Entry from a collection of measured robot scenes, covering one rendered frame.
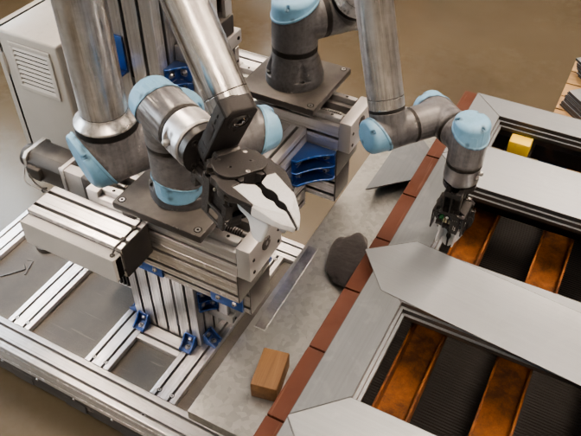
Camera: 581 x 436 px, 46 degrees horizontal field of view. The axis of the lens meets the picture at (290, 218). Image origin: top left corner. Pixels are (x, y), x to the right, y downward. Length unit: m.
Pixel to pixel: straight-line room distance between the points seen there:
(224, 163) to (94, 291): 1.63
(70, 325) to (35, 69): 0.95
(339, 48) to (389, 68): 2.68
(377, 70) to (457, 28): 2.99
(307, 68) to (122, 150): 0.63
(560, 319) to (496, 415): 0.25
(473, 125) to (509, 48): 2.84
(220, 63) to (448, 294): 0.75
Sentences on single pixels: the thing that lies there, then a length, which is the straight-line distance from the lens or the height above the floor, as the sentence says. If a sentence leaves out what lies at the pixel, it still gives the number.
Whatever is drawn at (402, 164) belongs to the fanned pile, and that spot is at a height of 0.72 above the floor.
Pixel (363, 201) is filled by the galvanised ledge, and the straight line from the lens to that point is 1.98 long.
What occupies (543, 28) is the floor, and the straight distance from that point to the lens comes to 4.50.
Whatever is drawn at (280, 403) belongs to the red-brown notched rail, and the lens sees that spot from 1.37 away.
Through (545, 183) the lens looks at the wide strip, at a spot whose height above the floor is 0.85.
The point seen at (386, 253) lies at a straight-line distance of 1.60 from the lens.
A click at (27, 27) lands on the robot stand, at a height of 1.23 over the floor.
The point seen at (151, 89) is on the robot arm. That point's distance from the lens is 0.99.
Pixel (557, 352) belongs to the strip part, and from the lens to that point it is 1.51.
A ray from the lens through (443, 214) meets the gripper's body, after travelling 1.51.
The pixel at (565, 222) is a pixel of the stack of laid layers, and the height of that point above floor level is 0.83.
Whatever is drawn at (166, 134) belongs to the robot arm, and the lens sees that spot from 0.94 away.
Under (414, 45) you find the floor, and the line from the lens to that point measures 4.13.
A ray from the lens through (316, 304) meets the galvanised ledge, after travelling 1.70.
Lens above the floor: 2.00
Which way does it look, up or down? 44 degrees down
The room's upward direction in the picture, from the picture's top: straight up
